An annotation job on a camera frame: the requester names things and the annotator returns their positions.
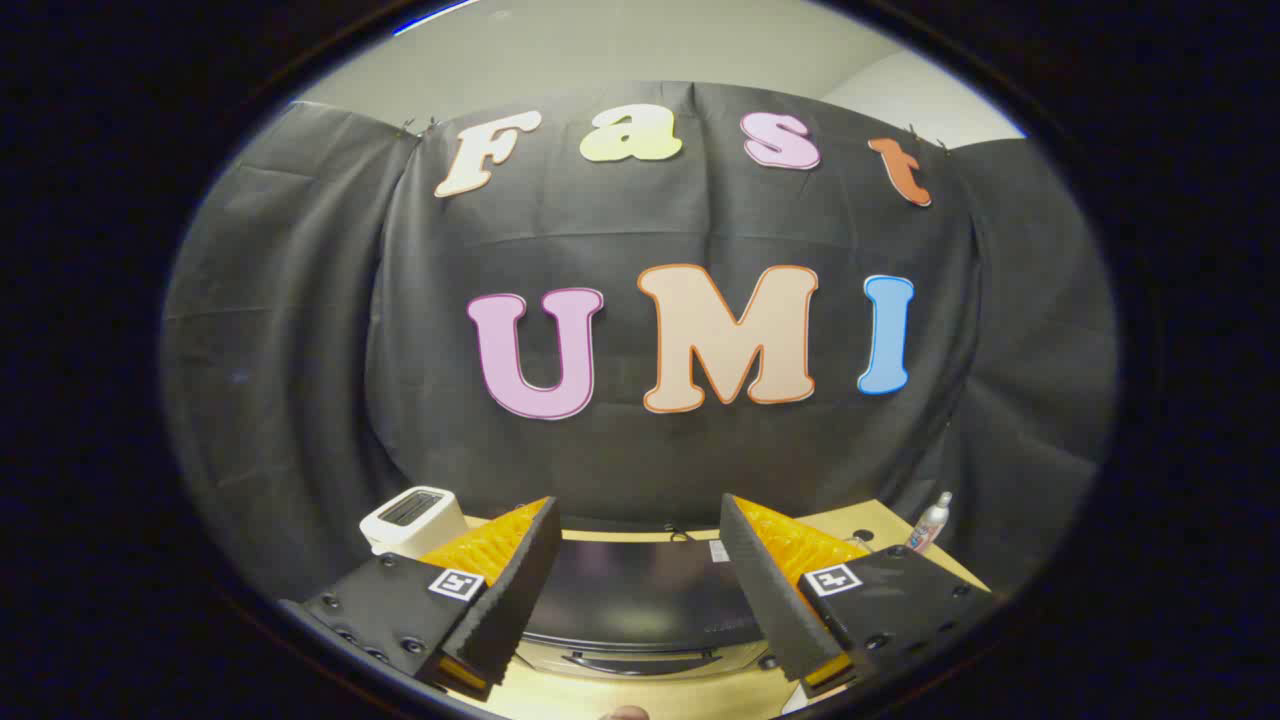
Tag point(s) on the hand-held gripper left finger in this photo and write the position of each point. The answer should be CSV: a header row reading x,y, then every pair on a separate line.
x,y
520,590

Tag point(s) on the white pop-up toaster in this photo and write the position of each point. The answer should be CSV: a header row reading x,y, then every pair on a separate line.
x,y
412,522

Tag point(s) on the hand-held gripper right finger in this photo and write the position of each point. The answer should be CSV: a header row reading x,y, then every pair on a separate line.
x,y
765,590

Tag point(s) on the white pink spray bottle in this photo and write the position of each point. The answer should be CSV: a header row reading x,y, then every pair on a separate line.
x,y
930,522

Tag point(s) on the black toaster oven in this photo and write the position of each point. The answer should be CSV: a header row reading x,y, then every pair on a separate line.
x,y
640,600

